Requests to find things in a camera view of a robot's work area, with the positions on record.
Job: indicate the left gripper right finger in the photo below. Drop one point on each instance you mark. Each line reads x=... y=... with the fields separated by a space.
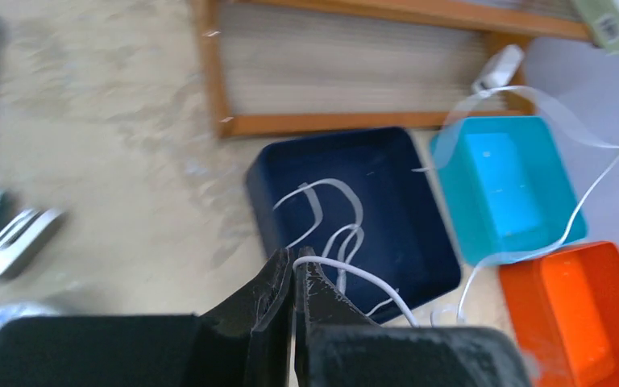
x=337 y=345

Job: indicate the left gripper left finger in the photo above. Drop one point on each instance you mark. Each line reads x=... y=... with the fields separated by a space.
x=242 y=341

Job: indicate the dark blue tray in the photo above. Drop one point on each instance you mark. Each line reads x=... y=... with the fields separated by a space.
x=358 y=197

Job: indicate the light blue tray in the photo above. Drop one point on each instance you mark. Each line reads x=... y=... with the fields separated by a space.
x=505 y=186

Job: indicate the orange tray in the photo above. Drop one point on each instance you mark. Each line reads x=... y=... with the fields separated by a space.
x=564 y=309

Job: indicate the wooden rack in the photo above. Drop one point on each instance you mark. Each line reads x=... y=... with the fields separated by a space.
x=295 y=67

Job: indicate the white staples box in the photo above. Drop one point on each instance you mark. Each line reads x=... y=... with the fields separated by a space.
x=602 y=18

